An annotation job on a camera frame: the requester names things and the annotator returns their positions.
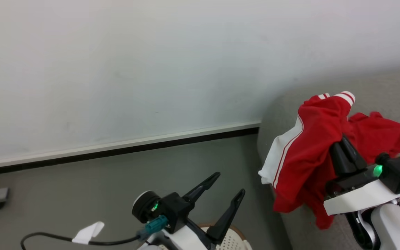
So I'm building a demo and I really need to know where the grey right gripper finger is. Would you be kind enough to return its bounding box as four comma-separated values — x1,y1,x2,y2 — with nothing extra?
341,135,368,171
330,141,356,176

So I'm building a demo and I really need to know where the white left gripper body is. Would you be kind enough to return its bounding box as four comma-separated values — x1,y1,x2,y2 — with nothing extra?
155,222,218,250

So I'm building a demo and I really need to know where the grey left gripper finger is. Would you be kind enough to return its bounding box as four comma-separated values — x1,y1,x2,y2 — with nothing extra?
206,189,246,245
183,172,221,206

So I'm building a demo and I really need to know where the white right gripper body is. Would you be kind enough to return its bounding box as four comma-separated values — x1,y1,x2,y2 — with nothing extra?
323,166,400,216

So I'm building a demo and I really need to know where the red and white garment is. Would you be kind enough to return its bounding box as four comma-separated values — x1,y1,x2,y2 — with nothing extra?
258,91,400,230

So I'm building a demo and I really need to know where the white perforated laundry basket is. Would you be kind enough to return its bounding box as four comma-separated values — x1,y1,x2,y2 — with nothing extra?
158,223,253,250

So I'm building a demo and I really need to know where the teal left cable connector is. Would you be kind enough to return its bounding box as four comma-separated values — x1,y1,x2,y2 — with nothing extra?
137,215,169,241

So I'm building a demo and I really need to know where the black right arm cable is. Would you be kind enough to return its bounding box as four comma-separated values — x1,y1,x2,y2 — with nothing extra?
345,210,376,250

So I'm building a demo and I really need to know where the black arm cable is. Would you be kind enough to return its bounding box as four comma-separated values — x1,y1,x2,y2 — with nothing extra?
20,232,141,250
345,210,376,250

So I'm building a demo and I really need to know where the white wall baseboard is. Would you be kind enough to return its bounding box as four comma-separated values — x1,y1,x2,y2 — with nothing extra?
0,121,261,177

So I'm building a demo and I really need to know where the white cable tag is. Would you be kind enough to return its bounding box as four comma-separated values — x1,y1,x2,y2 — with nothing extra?
72,221,105,244

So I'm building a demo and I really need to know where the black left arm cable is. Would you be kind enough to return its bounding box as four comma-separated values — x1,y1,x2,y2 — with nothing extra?
20,232,141,250

